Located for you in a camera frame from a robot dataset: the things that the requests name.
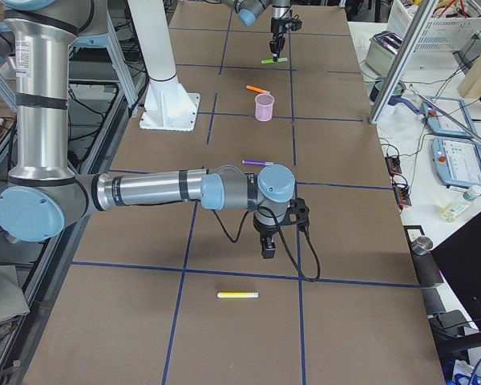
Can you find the green marker pen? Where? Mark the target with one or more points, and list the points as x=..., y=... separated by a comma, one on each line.
x=272, y=61

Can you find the orange marker pen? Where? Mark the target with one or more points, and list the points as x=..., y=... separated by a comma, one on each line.
x=257, y=89

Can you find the yellow marker pen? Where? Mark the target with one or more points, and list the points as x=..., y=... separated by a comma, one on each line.
x=237, y=295

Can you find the purple marker pen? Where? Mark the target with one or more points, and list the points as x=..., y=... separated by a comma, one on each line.
x=257, y=163

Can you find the pink mesh pen holder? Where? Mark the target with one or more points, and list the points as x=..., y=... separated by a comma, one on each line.
x=264, y=107

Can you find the silver toaster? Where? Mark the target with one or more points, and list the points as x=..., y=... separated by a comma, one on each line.
x=384, y=47

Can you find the lower orange circuit board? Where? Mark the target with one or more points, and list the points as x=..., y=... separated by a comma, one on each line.
x=402, y=195

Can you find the orange circuit board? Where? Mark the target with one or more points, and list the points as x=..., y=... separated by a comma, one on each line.
x=393, y=164
x=402, y=195

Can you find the upper orange circuit board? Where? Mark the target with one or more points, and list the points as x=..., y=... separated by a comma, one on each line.
x=393, y=164

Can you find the small metal cup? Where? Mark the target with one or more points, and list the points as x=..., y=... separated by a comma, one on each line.
x=421, y=245

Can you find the white plastic crate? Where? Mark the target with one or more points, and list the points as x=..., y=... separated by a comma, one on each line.
x=439, y=34

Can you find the clear plastic bottle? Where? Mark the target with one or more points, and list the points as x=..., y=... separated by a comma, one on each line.
x=453, y=210

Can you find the black monitor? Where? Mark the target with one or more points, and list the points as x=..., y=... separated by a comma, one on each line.
x=459, y=261

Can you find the lower blue teach pendant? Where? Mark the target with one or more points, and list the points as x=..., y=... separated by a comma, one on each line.
x=456, y=161

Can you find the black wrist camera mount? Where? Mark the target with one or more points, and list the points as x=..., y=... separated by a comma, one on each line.
x=298, y=214

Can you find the aluminium frame post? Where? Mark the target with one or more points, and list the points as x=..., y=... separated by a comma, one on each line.
x=385, y=87

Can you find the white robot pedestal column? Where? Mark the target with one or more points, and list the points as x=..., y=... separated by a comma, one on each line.
x=167, y=106

